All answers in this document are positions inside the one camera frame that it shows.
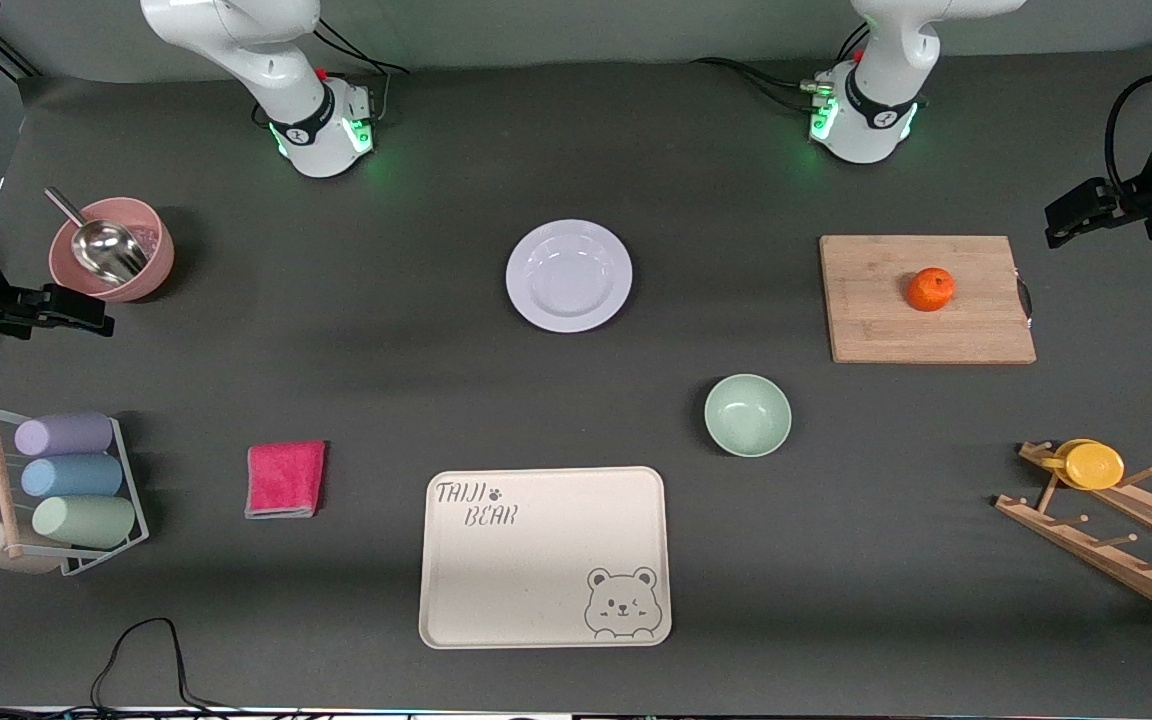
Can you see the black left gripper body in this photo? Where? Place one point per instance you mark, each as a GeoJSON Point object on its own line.
{"type": "Point", "coordinates": [1139, 208]}

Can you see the orange fruit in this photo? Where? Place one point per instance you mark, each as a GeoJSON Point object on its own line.
{"type": "Point", "coordinates": [930, 289]}

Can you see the white round plate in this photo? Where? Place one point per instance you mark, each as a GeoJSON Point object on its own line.
{"type": "Point", "coordinates": [568, 275]}

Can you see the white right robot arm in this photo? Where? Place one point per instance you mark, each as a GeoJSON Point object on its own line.
{"type": "Point", "coordinates": [266, 60]}

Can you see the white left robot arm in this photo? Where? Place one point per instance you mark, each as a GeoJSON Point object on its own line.
{"type": "Point", "coordinates": [881, 110]}

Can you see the metal scoop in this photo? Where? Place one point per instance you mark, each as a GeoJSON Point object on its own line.
{"type": "Point", "coordinates": [106, 250]}

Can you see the pink bowl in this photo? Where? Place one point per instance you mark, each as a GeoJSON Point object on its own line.
{"type": "Point", "coordinates": [151, 275]}

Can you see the purple cup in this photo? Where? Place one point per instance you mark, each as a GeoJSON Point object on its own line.
{"type": "Point", "coordinates": [64, 434]}

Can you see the blue cup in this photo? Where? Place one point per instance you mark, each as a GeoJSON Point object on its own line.
{"type": "Point", "coordinates": [71, 476]}

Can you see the green cup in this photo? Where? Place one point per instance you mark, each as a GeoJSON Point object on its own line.
{"type": "Point", "coordinates": [84, 521]}

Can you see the wooden cutting board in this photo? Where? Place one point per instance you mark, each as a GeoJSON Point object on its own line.
{"type": "Point", "coordinates": [896, 320]}

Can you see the yellow cup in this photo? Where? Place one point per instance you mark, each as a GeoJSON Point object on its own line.
{"type": "Point", "coordinates": [1091, 465]}

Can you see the pink folded cloth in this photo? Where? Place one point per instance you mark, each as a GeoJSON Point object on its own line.
{"type": "Point", "coordinates": [285, 478]}

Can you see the wooden peg drying rack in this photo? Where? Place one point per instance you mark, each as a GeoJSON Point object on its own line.
{"type": "Point", "coordinates": [1116, 555]}

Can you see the light green bowl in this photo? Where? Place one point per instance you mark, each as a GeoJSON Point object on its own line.
{"type": "Point", "coordinates": [747, 415]}

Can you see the cream tray with bear print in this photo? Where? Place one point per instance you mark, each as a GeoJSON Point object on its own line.
{"type": "Point", "coordinates": [526, 570]}

